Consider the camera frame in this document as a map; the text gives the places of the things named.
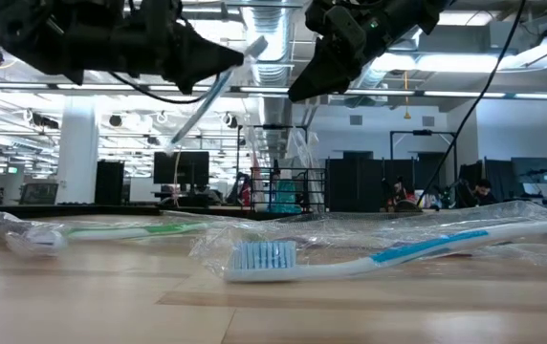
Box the silver ribbed air duct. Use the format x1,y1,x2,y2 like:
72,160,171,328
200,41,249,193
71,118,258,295
240,0,295,161

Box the black computer monitor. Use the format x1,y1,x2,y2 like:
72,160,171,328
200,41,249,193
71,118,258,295
153,151,210,186

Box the long ceiling light strip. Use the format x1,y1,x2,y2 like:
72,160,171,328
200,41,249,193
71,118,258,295
0,81,547,101

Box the black partition cabinet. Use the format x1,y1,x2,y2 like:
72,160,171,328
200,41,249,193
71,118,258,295
325,151,390,212

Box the black wire organizer rack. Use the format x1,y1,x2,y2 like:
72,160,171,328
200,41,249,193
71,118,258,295
249,165,332,222

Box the yellow hanging pendant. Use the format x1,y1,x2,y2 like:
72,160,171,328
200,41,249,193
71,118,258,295
401,70,412,120

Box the black aluminium table frame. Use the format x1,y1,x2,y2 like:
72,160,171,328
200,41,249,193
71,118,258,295
0,203,255,221

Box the purple white toothbrush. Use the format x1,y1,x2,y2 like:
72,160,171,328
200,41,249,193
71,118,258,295
0,209,70,262

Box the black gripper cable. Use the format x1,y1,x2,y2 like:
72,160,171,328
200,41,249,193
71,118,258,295
416,0,528,207
108,70,218,106

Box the white square pillar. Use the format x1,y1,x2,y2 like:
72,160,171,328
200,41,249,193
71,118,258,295
56,102,101,205

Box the dark blue monitor on arm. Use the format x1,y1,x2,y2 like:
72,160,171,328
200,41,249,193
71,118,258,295
510,156,547,206

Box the blue mouthwash bottle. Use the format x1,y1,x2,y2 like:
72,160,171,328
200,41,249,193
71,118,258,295
283,180,304,214
269,179,288,214

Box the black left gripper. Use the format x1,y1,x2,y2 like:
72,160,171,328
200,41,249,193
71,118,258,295
62,0,246,96

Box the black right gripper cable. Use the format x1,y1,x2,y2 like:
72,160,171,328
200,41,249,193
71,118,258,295
416,0,528,207

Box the green white toothbrush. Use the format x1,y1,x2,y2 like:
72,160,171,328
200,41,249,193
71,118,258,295
62,218,213,243

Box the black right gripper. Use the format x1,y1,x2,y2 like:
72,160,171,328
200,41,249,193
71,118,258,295
287,0,421,102

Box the black tall cabinet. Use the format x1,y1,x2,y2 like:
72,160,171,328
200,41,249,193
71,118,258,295
95,160,126,207

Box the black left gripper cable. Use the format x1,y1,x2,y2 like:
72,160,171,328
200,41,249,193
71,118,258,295
108,70,218,106

